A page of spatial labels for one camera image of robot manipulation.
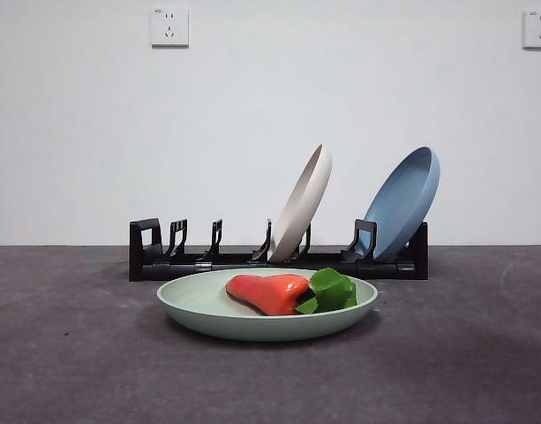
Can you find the orange toy carrot green leaves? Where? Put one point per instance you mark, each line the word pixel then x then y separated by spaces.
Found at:
pixel 270 293

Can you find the green plate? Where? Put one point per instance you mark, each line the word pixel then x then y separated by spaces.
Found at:
pixel 252 329

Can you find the beige plate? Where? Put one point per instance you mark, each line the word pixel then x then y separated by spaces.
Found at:
pixel 305 203

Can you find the blue plate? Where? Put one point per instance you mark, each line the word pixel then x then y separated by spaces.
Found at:
pixel 402 199

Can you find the black plate rack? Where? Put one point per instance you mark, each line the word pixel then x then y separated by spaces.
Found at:
pixel 146 269

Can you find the white wall socket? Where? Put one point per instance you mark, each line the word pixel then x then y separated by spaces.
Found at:
pixel 539 29
pixel 170 27

